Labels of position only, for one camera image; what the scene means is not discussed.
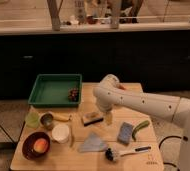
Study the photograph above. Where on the dark grape bunch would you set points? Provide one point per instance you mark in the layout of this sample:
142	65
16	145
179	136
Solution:
73	94

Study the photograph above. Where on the green cucumber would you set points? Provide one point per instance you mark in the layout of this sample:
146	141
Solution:
140	126

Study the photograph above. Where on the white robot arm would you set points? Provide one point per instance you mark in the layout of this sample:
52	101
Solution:
171	108

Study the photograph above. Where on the white cup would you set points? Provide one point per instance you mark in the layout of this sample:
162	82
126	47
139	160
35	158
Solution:
60	133

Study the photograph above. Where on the black white dish brush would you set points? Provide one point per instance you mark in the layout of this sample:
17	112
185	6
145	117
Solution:
113	154

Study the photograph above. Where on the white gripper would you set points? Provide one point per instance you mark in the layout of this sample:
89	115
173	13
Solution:
105	107

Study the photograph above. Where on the wooden stick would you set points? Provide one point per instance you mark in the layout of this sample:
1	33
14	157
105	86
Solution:
71	136

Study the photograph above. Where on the metal cup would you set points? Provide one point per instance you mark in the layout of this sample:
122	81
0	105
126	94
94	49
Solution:
47	121

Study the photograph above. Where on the green plastic tray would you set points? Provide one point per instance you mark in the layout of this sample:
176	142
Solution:
51	90

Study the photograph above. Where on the dark red bowl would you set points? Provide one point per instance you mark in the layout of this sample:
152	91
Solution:
27	148

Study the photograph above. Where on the orange bowl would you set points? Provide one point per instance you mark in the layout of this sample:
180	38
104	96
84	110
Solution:
121	87

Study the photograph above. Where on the peach fruit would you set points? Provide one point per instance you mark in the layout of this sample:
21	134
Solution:
40	145

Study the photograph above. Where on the light green cup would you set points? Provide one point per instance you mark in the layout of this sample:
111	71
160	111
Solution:
32	120

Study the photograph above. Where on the blue folded cloth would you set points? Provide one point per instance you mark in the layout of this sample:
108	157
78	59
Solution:
93	143

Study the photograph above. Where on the wooden board eraser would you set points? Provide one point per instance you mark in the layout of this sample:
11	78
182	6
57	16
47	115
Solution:
91	118

